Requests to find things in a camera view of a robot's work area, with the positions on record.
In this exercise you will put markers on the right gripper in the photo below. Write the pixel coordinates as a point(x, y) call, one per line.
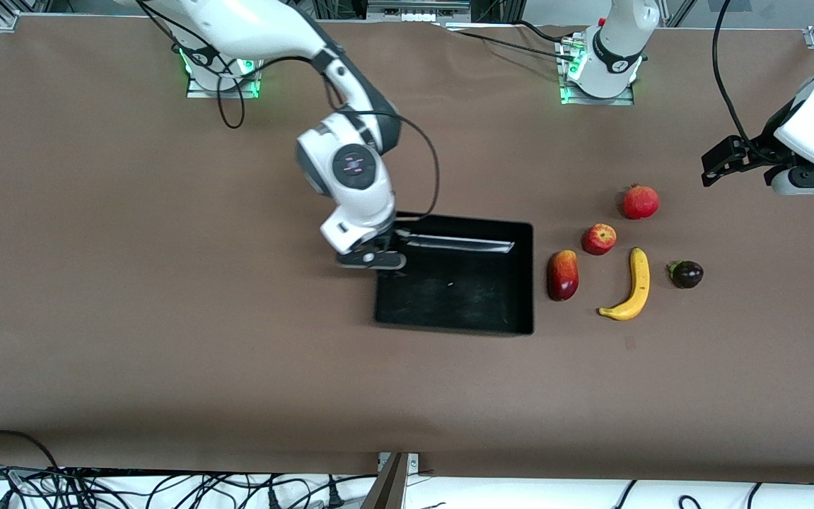
point(387, 242)

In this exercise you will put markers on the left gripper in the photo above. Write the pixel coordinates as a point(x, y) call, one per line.
point(762, 149)

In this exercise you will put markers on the black plastic tray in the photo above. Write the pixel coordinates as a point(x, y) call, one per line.
point(463, 297)

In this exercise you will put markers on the red yellow apple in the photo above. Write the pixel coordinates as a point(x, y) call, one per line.
point(599, 239)

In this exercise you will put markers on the yellow banana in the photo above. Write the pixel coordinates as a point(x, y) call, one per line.
point(638, 283)

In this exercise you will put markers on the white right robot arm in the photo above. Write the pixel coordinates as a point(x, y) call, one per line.
point(251, 28)

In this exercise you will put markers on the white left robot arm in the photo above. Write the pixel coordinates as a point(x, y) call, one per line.
point(624, 28)

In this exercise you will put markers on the red pomegranate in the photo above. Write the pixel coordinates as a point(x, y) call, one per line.
point(640, 203)

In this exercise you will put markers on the dark purple eggplant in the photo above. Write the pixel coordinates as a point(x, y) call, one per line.
point(688, 274)

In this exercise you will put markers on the red yellow mango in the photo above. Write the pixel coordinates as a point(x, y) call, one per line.
point(564, 276)

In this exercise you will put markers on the white power strip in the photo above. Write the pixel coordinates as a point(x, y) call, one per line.
point(417, 10)

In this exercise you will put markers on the dark metal beam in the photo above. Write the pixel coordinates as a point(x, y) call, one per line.
point(385, 491)

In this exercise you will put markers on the silver table edge bracket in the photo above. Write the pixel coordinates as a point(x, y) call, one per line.
point(414, 463)

